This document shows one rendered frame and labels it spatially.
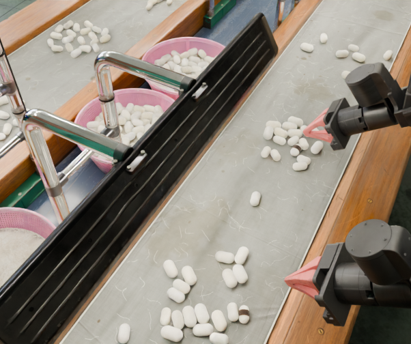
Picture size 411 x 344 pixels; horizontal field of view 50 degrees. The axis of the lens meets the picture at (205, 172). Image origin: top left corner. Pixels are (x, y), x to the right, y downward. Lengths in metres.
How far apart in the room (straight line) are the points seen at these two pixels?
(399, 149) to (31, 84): 0.95
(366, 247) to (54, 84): 0.96
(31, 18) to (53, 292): 1.17
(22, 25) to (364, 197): 1.09
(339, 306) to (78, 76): 0.93
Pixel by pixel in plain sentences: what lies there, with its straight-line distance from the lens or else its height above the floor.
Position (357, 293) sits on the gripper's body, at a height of 0.95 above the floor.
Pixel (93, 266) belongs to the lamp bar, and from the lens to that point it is 0.49.
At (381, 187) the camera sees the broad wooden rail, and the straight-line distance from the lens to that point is 1.02.
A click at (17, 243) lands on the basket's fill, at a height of 0.73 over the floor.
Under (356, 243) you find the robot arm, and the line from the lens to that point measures 0.57.
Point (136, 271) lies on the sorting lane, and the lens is 0.86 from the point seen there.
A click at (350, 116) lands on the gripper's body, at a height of 0.91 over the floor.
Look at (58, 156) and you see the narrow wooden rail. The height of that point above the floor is 0.70.
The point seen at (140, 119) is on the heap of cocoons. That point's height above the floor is 0.73.
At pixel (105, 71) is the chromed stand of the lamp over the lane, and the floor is 1.09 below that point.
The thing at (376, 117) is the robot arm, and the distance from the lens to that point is 0.91.
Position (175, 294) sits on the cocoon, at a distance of 0.81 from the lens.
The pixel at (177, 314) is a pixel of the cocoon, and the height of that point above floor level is 0.76.
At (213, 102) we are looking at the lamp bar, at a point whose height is 1.08.
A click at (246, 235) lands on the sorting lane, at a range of 0.90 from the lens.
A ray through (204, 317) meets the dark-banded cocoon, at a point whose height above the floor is 0.76.
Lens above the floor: 1.49
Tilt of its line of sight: 48 degrees down
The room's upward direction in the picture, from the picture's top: 2 degrees clockwise
